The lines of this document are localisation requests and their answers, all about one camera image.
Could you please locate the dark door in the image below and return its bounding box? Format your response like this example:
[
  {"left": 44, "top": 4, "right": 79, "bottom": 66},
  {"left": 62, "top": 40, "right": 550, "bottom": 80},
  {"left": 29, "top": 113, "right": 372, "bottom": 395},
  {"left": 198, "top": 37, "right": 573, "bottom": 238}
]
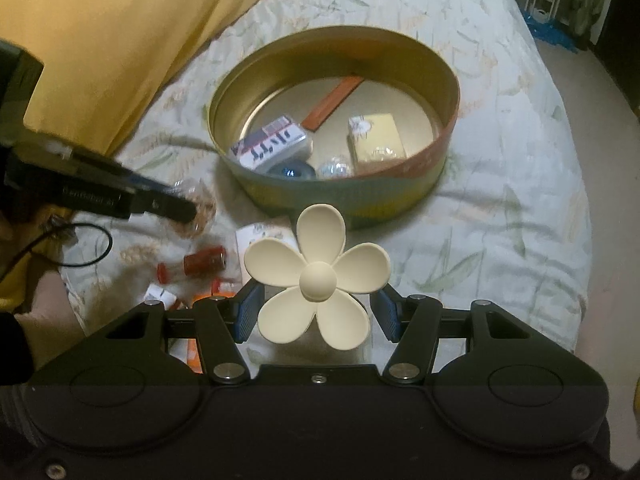
[{"left": 595, "top": 0, "right": 640, "bottom": 106}]

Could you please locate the orange tube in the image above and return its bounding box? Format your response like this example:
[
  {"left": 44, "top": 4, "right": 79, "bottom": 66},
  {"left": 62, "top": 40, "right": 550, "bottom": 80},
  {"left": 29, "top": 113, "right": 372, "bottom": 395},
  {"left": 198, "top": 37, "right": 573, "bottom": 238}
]
[{"left": 172, "top": 280, "right": 237, "bottom": 366}]

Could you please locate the round printed metal tin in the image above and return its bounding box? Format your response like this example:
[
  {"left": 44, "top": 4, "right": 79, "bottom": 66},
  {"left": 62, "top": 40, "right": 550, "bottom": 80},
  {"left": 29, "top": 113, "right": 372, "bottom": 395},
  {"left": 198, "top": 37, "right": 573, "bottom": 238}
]
[{"left": 207, "top": 25, "right": 461, "bottom": 232}]

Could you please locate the yellow tissue packet rabbit print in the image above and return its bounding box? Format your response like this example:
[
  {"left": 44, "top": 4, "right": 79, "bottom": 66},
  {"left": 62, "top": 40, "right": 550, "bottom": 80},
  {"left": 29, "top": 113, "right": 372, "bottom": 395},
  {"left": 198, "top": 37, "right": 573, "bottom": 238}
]
[{"left": 347, "top": 112, "right": 406, "bottom": 176}]

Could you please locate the blue crumpled sheet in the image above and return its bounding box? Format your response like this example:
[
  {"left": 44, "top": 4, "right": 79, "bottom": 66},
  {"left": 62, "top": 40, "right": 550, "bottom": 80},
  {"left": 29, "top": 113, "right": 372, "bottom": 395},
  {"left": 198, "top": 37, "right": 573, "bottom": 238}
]
[{"left": 520, "top": 10, "right": 578, "bottom": 53}]

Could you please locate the leaf printed bedspread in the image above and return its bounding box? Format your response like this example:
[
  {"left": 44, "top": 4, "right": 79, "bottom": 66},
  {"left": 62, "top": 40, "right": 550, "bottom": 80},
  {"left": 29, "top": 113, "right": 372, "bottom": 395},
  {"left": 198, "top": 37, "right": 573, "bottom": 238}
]
[{"left": 60, "top": 0, "right": 593, "bottom": 366}]

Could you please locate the dark round ball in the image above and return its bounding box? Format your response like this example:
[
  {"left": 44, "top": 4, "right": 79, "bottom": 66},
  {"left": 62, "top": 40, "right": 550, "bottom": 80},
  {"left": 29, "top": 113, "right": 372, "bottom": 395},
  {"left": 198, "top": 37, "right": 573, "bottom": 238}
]
[{"left": 267, "top": 160, "right": 316, "bottom": 181}]

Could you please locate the black cable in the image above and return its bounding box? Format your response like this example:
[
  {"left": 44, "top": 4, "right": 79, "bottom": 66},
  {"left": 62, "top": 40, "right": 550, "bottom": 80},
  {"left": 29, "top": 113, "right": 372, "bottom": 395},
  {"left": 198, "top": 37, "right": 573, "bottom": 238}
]
[{"left": 0, "top": 215, "right": 113, "bottom": 281}]

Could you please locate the clear plastic bag of trinkets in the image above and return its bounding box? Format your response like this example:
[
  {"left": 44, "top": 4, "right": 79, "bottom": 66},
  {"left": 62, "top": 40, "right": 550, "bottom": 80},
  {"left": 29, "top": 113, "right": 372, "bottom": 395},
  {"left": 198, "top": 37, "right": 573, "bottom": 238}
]
[{"left": 167, "top": 179, "right": 218, "bottom": 238}]

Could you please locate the yellow blanket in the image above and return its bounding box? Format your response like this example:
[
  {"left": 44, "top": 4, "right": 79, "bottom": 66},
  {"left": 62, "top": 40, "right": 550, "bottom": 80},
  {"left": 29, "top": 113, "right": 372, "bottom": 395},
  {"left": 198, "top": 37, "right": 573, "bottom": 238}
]
[{"left": 0, "top": 0, "right": 298, "bottom": 158}]

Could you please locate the orange stick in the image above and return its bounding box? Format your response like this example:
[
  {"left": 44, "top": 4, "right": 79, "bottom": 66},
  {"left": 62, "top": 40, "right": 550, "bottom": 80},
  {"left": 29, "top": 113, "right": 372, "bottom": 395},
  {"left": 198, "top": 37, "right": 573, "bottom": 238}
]
[{"left": 300, "top": 76, "right": 366, "bottom": 133}]

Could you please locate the person's leg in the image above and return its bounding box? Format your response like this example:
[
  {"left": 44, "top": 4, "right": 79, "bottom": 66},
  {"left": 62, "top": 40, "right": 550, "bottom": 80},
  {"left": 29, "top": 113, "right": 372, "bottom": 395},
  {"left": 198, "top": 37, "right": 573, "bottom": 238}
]
[{"left": 15, "top": 275, "right": 87, "bottom": 361}]

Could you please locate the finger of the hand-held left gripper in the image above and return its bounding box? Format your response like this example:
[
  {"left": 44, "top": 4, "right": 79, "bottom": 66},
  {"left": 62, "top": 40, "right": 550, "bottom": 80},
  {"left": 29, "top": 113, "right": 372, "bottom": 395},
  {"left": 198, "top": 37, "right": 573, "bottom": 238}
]
[
  {"left": 75, "top": 147, "right": 176, "bottom": 196},
  {"left": 131, "top": 192, "right": 197, "bottom": 223}
]

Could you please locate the small clear plastic ball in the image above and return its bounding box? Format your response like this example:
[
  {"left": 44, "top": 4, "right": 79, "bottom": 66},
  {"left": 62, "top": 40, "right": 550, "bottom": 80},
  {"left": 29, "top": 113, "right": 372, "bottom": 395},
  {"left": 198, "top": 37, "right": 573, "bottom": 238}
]
[{"left": 317, "top": 157, "right": 352, "bottom": 181}]

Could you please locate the pink and white tissue packet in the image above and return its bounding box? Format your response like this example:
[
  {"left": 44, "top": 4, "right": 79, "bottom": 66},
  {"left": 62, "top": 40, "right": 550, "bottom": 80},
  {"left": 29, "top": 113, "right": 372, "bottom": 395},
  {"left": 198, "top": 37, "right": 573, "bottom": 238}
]
[{"left": 235, "top": 222, "right": 301, "bottom": 281}]

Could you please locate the green curtain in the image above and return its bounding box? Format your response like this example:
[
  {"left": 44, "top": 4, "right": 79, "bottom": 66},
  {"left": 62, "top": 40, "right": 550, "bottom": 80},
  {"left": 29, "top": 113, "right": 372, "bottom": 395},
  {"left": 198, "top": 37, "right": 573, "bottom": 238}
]
[{"left": 569, "top": 0, "right": 607, "bottom": 51}]

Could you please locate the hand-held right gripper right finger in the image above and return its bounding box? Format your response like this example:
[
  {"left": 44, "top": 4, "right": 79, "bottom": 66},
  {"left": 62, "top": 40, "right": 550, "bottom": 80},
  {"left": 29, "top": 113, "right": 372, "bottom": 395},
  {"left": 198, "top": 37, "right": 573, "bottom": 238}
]
[{"left": 370, "top": 287, "right": 541, "bottom": 386}]

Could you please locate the white printed card box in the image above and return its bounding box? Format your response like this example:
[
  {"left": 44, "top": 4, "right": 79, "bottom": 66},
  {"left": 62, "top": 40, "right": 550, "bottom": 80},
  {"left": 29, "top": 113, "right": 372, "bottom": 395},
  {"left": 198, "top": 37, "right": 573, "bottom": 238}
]
[{"left": 230, "top": 115, "right": 313, "bottom": 171}]

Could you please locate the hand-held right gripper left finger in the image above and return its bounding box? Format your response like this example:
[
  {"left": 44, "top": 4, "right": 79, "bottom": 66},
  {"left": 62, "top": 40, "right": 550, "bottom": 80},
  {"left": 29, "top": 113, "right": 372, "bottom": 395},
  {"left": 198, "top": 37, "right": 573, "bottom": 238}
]
[{"left": 100, "top": 280, "right": 264, "bottom": 386}]

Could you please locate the cream flower hair clip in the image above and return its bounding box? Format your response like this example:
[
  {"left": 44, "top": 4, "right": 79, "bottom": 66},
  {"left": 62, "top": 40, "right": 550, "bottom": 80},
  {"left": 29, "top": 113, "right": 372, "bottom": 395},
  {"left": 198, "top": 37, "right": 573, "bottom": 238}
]
[{"left": 243, "top": 203, "right": 391, "bottom": 351}]

